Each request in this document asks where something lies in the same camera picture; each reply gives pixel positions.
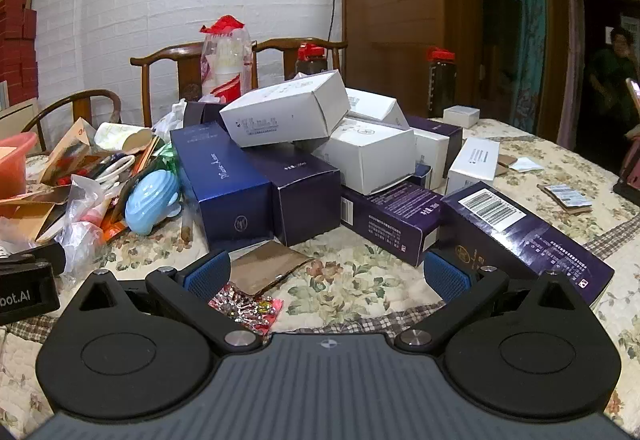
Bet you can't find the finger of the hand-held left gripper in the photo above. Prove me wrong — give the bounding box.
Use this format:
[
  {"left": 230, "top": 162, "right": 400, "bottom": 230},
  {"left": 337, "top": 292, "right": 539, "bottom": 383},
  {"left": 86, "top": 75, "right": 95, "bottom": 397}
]
[{"left": 0, "top": 241, "right": 67, "bottom": 273}]

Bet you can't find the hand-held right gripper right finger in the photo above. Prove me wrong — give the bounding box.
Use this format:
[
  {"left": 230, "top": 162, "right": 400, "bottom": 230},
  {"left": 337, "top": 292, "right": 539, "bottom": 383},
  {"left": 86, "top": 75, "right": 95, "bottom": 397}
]
[{"left": 395, "top": 251, "right": 586, "bottom": 352}]

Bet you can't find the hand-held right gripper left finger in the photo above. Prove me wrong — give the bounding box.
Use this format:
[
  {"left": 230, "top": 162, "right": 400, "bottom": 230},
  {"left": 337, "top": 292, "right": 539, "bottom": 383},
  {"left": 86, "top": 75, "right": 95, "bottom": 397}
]
[{"left": 65, "top": 250, "right": 263, "bottom": 355}]

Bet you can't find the long purple barcode box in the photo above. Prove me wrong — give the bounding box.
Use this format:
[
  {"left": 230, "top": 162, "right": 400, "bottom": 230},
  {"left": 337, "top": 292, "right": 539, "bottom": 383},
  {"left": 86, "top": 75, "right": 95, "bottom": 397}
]
[{"left": 439, "top": 181, "right": 616, "bottom": 314}]

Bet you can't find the pink plastic basin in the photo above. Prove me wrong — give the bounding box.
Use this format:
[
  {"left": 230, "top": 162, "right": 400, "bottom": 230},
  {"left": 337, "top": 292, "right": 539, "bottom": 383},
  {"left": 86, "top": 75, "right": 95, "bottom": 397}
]
[{"left": 0, "top": 132, "right": 38, "bottom": 201}]

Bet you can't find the floral quilted cloth desktop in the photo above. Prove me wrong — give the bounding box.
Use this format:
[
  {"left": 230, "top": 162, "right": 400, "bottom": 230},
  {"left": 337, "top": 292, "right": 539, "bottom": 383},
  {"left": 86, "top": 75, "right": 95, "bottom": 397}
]
[{"left": 0, "top": 117, "right": 640, "bottom": 440}]

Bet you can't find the open brown cardboard box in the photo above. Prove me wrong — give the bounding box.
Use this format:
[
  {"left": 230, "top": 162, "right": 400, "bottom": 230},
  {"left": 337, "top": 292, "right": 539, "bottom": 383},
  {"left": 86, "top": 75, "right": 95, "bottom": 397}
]
[{"left": 0, "top": 185, "right": 73, "bottom": 243}]

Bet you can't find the clear plastic bag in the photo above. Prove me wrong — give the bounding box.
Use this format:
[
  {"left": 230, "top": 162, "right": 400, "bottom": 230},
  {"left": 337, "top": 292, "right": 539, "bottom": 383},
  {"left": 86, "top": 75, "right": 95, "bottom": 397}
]
[{"left": 60, "top": 174, "right": 128, "bottom": 273}]

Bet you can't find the red sparkly packet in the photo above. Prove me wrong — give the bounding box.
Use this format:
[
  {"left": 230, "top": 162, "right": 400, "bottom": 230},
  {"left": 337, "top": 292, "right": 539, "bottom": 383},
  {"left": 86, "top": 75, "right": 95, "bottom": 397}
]
[{"left": 207, "top": 284, "right": 284, "bottom": 337}]

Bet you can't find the brown cardboard piece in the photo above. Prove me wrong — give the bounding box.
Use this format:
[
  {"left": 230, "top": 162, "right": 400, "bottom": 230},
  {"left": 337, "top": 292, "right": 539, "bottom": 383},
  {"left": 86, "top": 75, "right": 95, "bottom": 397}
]
[{"left": 229, "top": 240, "right": 314, "bottom": 297}]

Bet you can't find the purple box with white text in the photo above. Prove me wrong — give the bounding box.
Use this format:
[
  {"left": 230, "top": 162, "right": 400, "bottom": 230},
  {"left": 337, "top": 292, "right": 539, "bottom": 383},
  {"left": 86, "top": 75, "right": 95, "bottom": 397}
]
[{"left": 340, "top": 181, "right": 447, "bottom": 268}]

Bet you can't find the long dark blue box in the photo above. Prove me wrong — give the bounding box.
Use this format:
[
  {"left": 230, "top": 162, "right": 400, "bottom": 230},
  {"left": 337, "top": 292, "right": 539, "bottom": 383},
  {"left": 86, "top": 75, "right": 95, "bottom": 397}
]
[{"left": 170, "top": 122, "right": 274, "bottom": 254}]

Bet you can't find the light blue shell-shaped container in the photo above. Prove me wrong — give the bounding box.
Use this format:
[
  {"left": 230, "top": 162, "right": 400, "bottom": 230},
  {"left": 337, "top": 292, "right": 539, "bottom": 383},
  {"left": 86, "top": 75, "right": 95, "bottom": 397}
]
[{"left": 124, "top": 170, "right": 184, "bottom": 237}]

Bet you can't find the brown kraft packet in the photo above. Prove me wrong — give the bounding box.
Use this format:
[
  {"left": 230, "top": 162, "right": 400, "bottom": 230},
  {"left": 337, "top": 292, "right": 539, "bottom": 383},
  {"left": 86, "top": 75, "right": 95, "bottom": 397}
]
[{"left": 39, "top": 116, "right": 97, "bottom": 187}]

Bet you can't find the white box with black label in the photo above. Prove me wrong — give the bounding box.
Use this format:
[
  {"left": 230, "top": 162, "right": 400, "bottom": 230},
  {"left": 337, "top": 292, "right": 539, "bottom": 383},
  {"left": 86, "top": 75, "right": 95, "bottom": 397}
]
[{"left": 446, "top": 137, "right": 502, "bottom": 197}]

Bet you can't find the green packet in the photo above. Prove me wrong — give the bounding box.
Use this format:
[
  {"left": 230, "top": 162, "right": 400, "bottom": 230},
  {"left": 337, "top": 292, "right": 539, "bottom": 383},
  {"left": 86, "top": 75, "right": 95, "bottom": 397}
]
[{"left": 154, "top": 144, "right": 188, "bottom": 183}]

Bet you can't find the dark navy box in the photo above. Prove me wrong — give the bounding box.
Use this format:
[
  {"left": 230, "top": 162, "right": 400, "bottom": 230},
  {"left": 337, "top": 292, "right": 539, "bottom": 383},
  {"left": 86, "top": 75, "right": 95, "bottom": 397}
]
[{"left": 244, "top": 142, "right": 342, "bottom": 247}]

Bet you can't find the tall white box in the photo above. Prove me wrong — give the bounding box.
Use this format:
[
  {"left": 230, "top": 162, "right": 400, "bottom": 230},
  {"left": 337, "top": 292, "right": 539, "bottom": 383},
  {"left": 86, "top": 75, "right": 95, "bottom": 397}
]
[{"left": 412, "top": 127, "right": 451, "bottom": 187}]

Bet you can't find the small brown cardboard scrap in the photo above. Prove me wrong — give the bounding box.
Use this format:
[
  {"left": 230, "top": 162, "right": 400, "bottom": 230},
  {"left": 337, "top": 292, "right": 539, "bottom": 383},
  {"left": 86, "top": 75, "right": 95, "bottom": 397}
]
[{"left": 494, "top": 151, "right": 521, "bottom": 177}]

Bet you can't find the white paper scrap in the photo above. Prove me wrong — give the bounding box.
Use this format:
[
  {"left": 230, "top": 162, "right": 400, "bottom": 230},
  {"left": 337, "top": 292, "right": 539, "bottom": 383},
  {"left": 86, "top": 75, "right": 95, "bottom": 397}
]
[{"left": 509, "top": 156, "right": 545, "bottom": 174}]

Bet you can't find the white paper cup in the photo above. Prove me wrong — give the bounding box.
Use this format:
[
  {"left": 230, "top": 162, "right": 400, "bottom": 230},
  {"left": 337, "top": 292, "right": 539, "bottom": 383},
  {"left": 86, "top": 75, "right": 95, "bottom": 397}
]
[{"left": 94, "top": 121, "right": 154, "bottom": 159}]

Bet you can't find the small striped card packet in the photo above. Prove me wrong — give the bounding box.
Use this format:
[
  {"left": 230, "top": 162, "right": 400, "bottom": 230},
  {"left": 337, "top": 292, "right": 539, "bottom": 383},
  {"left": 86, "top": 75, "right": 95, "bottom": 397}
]
[{"left": 536, "top": 182, "right": 594, "bottom": 214}]

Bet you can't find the white box with round logo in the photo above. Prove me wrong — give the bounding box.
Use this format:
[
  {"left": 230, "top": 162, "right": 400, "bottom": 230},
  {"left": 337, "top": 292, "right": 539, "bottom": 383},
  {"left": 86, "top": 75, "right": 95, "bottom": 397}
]
[{"left": 311, "top": 116, "right": 417, "bottom": 197}]

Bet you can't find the dark purple box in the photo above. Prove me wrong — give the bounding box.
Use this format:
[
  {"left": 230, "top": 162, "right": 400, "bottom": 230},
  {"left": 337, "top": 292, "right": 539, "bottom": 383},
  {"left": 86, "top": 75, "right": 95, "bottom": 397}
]
[{"left": 404, "top": 114, "right": 464, "bottom": 181}]

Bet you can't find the round-back wooden chair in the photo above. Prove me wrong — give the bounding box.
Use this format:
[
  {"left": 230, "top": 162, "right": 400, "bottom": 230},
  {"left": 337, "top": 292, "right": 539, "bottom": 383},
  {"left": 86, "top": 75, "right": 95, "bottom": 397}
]
[{"left": 21, "top": 88, "right": 124, "bottom": 155}]

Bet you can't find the white plastic bag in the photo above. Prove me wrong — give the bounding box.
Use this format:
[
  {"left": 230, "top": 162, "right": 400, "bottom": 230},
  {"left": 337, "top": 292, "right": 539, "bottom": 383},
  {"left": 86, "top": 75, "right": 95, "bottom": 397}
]
[{"left": 151, "top": 98, "right": 189, "bottom": 141}]

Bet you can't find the short navy box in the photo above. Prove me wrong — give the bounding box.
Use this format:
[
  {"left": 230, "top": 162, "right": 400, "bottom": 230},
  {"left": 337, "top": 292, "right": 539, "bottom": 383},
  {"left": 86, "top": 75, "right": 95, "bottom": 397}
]
[{"left": 181, "top": 100, "right": 229, "bottom": 129}]

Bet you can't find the small white box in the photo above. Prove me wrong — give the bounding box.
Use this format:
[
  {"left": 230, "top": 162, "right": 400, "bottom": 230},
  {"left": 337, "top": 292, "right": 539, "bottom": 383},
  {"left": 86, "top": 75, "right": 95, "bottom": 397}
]
[{"left": 442, "top": 104, "right": 482, "bottom": 129}]

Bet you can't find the large plain white box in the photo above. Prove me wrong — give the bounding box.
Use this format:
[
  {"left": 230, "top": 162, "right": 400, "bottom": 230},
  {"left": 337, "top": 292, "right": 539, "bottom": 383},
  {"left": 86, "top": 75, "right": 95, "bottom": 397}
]
[{"left": 219, "top": 70, "right": 352, "bottom": 149}]

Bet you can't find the flat white box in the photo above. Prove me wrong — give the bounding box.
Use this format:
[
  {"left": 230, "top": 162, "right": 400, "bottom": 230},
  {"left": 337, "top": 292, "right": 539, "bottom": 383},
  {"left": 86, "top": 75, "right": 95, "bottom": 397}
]
[{"left": 344, "top": 87, "right": 412, "bottom": 129}]

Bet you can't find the wide dark jar red cap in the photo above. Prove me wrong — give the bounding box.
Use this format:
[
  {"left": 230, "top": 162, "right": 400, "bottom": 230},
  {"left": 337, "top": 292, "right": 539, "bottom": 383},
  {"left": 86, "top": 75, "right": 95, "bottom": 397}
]
[{"left": 425, "top": 46, "right": 459, "bottom": 119}]

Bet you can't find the wooden yoke-back chair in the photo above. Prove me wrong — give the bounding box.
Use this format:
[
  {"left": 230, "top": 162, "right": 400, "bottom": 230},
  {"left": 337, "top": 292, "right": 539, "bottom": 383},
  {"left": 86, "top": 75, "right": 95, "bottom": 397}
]
[
  {"left": 251, "top": 37, "right": 349, "bottom": 83},
  {"left": 130, "top": 42, "right": 259, "bottom": 129}
]

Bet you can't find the stack of red boxes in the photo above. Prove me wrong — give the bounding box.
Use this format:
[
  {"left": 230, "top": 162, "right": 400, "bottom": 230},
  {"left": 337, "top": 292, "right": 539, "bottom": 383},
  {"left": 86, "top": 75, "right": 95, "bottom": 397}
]
[{"left": 0, "top": 0, "right": 39, "bottom": 108}]

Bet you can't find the red white snack bag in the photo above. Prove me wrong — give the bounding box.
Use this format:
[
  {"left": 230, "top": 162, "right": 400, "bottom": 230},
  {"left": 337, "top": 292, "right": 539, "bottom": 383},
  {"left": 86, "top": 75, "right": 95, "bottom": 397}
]
[{"left": 199, "top": 14, "right": 254, "bottom": 104}]

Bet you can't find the slim dark bottle red cap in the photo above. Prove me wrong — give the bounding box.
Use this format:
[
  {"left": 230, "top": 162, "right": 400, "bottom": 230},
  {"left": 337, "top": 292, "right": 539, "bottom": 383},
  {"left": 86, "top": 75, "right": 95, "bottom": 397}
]
[{"left": 294, "top": 42, "right": 329, "bottom": 81}]

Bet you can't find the teal curtain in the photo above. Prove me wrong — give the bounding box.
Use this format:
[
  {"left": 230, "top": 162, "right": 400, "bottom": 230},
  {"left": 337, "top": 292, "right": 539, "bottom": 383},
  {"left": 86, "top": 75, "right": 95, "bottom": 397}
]
[{"left": 497, "top": 0, "right": 548, "bottom": 123}]

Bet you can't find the brown wooden cabinet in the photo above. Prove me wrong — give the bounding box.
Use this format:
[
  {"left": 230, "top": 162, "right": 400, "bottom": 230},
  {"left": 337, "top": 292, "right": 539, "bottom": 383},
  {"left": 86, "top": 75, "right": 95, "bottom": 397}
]
[{"left": 341, "top": 0, "right": 483, "bottom": 121}]

